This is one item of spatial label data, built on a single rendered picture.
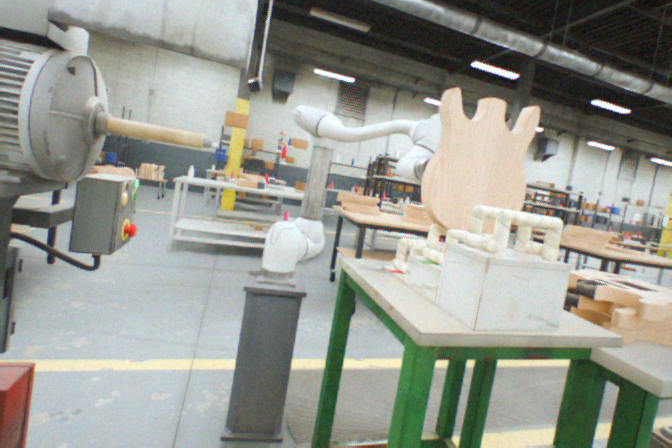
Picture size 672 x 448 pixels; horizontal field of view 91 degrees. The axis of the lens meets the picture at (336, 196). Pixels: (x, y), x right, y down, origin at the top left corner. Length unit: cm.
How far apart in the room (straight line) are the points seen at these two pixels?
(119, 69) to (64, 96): 1183
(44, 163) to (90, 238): 34
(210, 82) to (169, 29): 1142
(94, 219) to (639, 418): 142
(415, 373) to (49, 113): 84
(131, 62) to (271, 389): 1158
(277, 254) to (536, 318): 101
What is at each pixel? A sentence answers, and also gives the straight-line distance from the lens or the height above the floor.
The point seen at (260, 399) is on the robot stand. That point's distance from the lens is 177.
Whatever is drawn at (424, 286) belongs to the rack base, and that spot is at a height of 96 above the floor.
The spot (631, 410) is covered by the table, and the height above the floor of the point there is 78.
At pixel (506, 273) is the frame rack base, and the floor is 107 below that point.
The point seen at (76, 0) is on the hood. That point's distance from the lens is 72.
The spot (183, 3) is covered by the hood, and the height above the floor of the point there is 147.
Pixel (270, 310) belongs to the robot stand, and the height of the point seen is 60.
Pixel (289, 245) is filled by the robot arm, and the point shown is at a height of 88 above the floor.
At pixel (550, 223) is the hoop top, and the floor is 120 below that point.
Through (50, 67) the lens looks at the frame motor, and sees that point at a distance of 76.
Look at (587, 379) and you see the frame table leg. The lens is 122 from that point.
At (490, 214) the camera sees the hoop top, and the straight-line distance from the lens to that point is 93.
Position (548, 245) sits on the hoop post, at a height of 114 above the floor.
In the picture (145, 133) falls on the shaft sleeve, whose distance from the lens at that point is 80.
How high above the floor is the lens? 122
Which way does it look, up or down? 3 degrees down
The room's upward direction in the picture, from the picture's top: 9 degrees clockwise
